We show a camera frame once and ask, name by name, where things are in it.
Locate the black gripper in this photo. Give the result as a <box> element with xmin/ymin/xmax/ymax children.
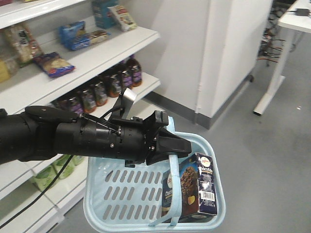
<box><xmin>54</xmin><ymin>110</ymin><xmax>191</xmax><ymax>166</ymax></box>

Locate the light blue plastic basket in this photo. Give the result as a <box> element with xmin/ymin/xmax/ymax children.
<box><xmin>83</xmin><ymin>116</ymin><xmax>226</xmax><ymax>233</ymax></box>

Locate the dark blue Chocofello cookie box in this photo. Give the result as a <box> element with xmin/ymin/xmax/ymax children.
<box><xmin>161</xmin><ymin>152</ymin><xmax>218</xmax><ymax>224</ymax></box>

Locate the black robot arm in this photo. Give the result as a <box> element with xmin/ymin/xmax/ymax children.
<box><xmin>0</xmin><ymin>106</ymin><xmax>191</xmax><ymax>165</ymax></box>

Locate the white snack shelving unit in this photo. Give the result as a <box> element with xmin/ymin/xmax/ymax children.
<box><xmin>0</xmin><ymin>0</ymin><xmax>160</xmax><ymax>233</ymax></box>

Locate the blue cookie pack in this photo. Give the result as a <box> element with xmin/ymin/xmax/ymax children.
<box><xmin>58</xmin><ymin>21</ymin><xmax>90</xmax><ymax>50</ymax></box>

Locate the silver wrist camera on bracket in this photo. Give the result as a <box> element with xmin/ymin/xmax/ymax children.
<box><xmin>109</xmin><ymin>88</ymin><xmax>137</xmax><ymax>120</ymax></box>

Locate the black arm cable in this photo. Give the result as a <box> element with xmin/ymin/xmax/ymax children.
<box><xmin>0</xmin><ymin>154</ymin><xmax>73</xmax><ymax>228</ymax></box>

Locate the white desk with cables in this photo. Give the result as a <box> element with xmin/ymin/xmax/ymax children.
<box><xmin>253</xmin><ymin>0</ymin><xmax>311</xmax><ymax>116</ymax></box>

